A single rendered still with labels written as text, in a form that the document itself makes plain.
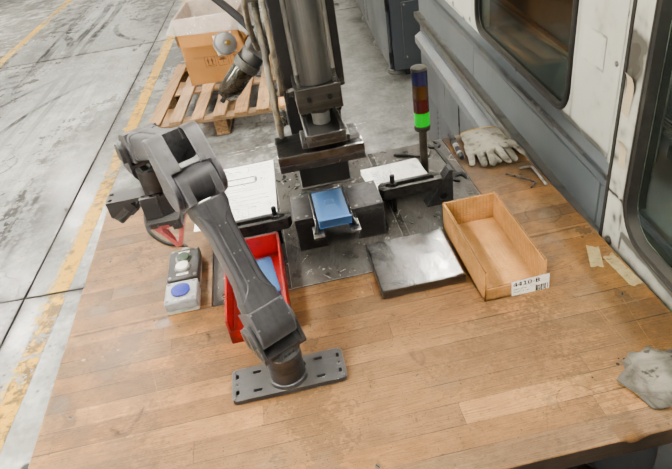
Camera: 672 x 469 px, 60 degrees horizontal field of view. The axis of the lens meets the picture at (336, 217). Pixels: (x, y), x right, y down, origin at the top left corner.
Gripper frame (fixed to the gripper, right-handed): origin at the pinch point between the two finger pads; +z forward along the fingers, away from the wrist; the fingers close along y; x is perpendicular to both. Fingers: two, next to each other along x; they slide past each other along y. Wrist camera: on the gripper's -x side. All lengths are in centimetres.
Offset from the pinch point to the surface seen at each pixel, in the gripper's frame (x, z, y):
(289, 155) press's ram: 27.9, -16.5, 1.3
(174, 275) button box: -1.7, 4.5, 5.5
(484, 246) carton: 64, 7, 14
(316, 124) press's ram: 34.6, -20.6, -1.8
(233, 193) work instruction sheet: 10.3, 7.5, -29.1
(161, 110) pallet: -62, 82, -292
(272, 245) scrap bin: 20.0, 4.6, 1.7
